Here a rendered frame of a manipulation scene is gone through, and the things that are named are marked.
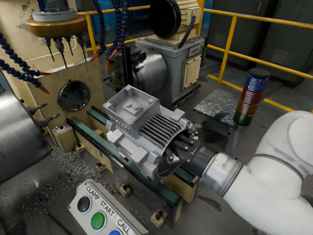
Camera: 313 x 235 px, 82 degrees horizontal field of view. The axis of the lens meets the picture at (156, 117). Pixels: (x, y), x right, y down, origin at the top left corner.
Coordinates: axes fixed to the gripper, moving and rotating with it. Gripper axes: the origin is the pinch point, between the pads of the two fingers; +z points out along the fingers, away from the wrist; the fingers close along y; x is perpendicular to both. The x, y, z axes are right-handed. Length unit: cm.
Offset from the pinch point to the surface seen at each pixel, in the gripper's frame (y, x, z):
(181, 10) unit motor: -56, -17, 31
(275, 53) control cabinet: -316, 65, 11
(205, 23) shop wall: -559, 115, 262
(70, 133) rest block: 9.4, 26.6, 37.0
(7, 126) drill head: 27.3, 1.8, 26.5
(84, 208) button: 25.0, 3.6, -6.0
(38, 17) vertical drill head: 6.3, -19.1, 40.0
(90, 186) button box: 21.8, 2.6, -3.3
